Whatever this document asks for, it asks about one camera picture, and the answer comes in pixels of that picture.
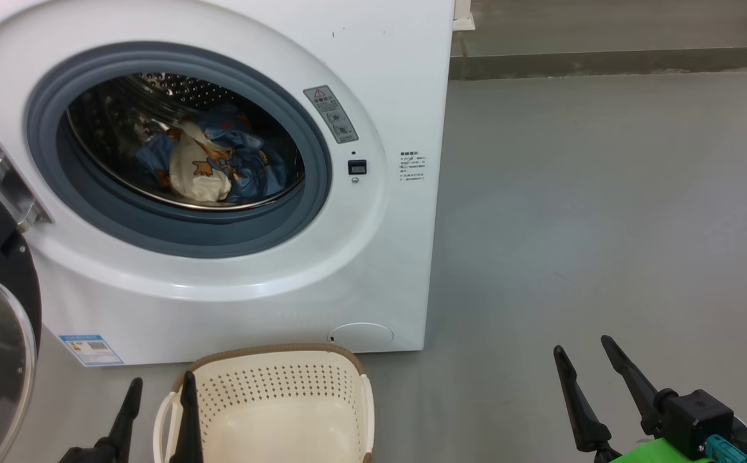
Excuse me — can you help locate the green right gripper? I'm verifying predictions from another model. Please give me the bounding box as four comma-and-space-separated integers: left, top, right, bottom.
553, 334, 715, 463

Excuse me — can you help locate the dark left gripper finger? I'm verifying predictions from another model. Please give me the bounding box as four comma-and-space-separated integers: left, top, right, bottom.
94, 377, 144, 463
169, 371, 204, 463

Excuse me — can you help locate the black glass washing machine door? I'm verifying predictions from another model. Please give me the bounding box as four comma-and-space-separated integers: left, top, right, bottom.
0, 166, 43, 463

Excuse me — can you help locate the cream cartoon print garment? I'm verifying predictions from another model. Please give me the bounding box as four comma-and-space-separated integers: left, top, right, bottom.
169, 122, 233, 203

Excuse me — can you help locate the blue cartoon print garment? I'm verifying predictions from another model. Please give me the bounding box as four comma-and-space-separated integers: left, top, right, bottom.
136, 106, 287, 203

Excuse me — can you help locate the cream perforated laundry basket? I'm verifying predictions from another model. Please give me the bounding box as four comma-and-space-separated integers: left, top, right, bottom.
153, 344, 374, 463

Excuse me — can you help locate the white front-load washing machine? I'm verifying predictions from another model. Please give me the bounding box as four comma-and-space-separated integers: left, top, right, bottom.
0, 0, 456, 367

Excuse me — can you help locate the metal door hinge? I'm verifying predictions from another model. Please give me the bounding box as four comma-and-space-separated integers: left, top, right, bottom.
0, 138, 54, 232

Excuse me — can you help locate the grey rubber door gasket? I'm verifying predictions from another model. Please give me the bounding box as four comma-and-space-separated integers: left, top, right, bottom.
25, 42, 332, 258

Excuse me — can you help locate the steel washing drum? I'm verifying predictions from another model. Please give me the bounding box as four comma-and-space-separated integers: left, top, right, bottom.
65, 72, 307, 212

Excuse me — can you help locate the blue energy label sticker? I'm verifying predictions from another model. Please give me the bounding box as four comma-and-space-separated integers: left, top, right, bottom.
58, 333, 123, 367

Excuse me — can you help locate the round white filter cover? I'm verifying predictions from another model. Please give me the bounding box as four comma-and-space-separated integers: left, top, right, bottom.
327, 322, 395, 353

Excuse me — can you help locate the grey warning sticker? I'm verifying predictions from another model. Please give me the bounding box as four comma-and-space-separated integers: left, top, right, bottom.
303, 85, 359, 144

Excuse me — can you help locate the teal right camera connector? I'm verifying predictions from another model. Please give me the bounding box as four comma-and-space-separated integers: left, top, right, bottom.
705, 434, 747, 463

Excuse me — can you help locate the grey wall baseboard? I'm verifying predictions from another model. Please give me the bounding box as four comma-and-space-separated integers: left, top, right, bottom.
449, 46, 747, 81

